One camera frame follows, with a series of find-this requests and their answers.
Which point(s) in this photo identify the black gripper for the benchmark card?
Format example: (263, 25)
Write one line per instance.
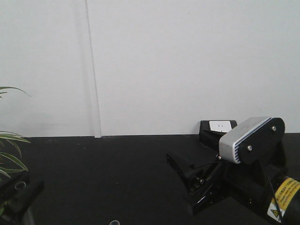
(253, 185)

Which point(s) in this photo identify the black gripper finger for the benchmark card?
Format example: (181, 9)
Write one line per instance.
(9, 187)
(19, 211)

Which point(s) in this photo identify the clear glass test tube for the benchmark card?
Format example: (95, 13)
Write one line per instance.
(114, 222)

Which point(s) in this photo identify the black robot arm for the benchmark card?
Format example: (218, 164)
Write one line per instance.
(288, 195)

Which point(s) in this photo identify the green potted plant leaves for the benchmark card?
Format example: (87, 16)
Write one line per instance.
(11, 138)

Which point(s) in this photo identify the white wall power socket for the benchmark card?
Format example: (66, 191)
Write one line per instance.
(222, 126)

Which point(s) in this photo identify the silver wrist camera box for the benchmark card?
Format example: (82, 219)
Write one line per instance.
(252, 139)

